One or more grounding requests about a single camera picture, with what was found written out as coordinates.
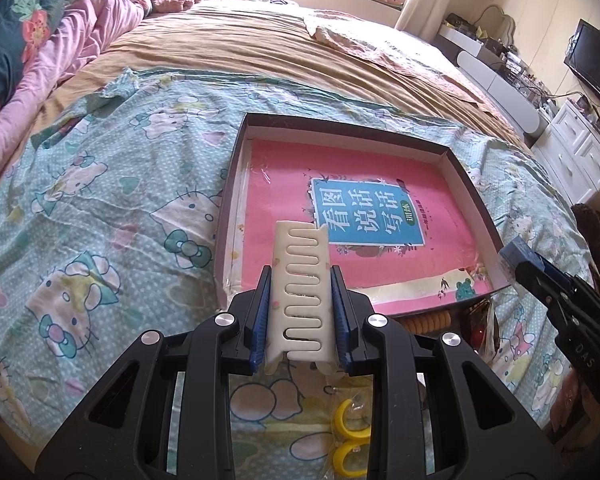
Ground bagged yellow hoop earrings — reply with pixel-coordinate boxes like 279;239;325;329
325;376;373;479

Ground cream hair claw clip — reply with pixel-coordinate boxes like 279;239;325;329
264;221;338;375

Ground tan spiral hair tie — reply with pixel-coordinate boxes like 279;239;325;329
398;309;454;334

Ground blue small box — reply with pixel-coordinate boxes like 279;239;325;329
500;236;544;271

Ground bagged red ball earrings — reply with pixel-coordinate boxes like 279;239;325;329
460;298;500;363

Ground pink book in tray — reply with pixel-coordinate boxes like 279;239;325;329
238;139;498;315

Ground dark cardboard tray box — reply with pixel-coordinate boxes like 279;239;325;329
214;114;509;316

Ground white drawer cabinet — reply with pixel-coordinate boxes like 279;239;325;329
531;100;600;209

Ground white long low cabinet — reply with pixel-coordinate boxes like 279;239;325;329
434;24;547;139

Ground tan bed cover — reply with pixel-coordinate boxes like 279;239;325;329
29;0;526;148

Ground pink patterned cloth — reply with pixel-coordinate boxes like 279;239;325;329
303;10;498;115

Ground pink quilt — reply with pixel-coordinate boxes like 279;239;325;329
0;0;145;175

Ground dark floral pillow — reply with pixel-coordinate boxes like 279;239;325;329
0;0;65;109

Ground wall mounted black television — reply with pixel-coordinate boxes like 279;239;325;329
564;20;600;97

